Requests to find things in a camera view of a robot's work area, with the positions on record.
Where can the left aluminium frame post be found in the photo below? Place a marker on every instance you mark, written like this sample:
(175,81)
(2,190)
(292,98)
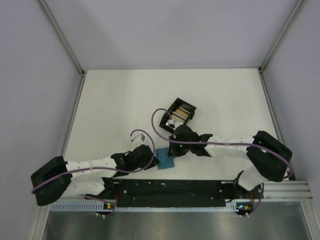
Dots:
(60,36)

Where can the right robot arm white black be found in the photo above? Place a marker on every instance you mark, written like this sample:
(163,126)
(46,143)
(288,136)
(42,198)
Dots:
(269,157)

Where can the black card tray box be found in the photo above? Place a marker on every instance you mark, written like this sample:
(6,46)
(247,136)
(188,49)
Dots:
(178,103)

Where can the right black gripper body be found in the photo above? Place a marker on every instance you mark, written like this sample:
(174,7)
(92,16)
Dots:
(180,149)

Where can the aluminium front rail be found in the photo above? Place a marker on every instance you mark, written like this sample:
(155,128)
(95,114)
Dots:
(287,191)

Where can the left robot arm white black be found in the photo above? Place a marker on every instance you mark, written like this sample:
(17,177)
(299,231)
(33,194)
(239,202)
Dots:
(94,178)

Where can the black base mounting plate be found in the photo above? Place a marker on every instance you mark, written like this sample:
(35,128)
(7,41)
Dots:
(174,193)

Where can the aluminium frame post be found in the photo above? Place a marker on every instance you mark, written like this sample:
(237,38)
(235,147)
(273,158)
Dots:
(298,6)
(60,36)

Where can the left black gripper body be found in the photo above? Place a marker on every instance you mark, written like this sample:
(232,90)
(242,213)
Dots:
(139,164)

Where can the right aluminium frame post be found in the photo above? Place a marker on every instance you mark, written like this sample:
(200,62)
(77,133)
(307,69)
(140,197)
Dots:
(298,6)

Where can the white slotted cable duct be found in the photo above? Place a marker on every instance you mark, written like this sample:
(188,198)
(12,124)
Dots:
(94,206)

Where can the blue leather card holder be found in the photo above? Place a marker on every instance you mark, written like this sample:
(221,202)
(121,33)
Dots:
(165,160)

